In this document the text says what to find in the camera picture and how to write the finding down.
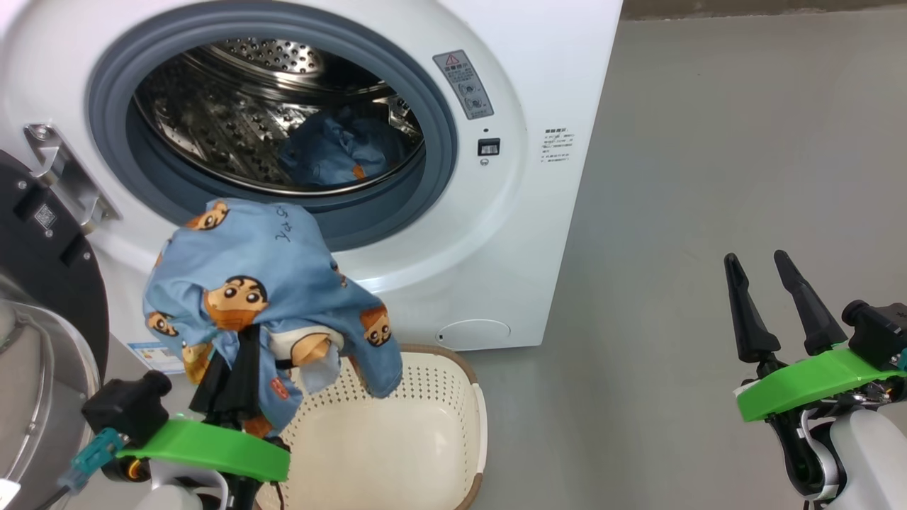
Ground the black printed text label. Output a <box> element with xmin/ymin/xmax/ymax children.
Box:
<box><xmin>542</xmin><ymin>127</ymin><xmax>575</xmax><ymax>165</ymax></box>

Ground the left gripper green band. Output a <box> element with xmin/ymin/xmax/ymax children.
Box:
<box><xmin>117</xmin><ymin>327</ymin><xmax>291</xmax><ymax>482</ymax></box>

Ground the round white filter cover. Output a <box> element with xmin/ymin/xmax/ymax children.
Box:
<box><xmin>435</xmin><ymin>319</ymin><xmax>512</xmax><ymax>351</ymax></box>

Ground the grey rubber door gasket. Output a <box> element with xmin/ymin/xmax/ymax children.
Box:
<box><xmin>86</xmin><ymin>8</ymin><xmax>458</xmax><ymax>252</ymax></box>

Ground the blue cartoon print garment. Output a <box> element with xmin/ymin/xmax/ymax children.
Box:
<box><xmin>278</xmin><ymin>113</ymin><xmax>408</xmax><ymax>188</ymax></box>
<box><xmin>142</xmin><ymin>198</ymin><xmax>403</xmax><ymax>438</ymax></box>

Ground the stainless steel washing machine drum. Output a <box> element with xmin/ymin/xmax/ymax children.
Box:
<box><xmin>133</xmin><ymin>38</ymin><xmax>424</xmax><ymax>196</ymax></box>

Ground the teal plug camera cable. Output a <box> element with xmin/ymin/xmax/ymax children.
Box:
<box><xmin>60</xmin><ymin>427</ymin><xmax>125</xmax><ymax>493</ymax></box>

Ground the black round glass washer door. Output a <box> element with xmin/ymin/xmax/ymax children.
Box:
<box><xmin>0</xmin><ymin>149</ymin><xmax>111</xmax><ymax>510</ymax></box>

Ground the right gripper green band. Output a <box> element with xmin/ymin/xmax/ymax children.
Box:
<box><xmin>724</xmin><ymin>249</ymin><xmax>907</xmax><ymax>424</ymax></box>

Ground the metal door hinge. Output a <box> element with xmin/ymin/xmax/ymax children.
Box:
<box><xmin>23</xmin><ymin>123</ymin><xmax>121</xmax><ymax>234</ymax></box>

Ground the cream plastic laundry basket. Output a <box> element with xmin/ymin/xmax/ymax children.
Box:
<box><xmin>255</xmin><ymin>344</ymin><xmax>488</xmax><ymax>510</ymax></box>

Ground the grey warning sticker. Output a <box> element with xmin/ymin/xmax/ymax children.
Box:
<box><xmin>433</xmin><ymin>50</ymin><xmax>495</xmax><ymax>120</ymax></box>

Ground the white front-load washing machine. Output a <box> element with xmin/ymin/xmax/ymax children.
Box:
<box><xmin>0</xmin><ymin>0</ymin><xmax>624</xmax><ymax>376</ymax></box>

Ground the blue energy label sticker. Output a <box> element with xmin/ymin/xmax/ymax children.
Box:
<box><xmin>128</xmin><ymin>342</ymin><xmax>186</xmax><ymax>375</ymax></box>

